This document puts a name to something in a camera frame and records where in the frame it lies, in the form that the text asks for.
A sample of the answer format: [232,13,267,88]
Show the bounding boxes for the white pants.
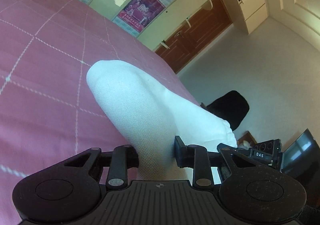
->
[86,61,236,180]

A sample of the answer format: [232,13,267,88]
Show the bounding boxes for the brown wooden door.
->
[156,0,232,73]

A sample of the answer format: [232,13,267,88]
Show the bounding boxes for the pink checked bed sheet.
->
[1,0,193,224]

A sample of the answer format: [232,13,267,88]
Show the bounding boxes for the black flat screen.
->
[281,129,319,190]

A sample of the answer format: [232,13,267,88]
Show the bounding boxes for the wooden shelf with clutter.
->
[237,131,257,148]

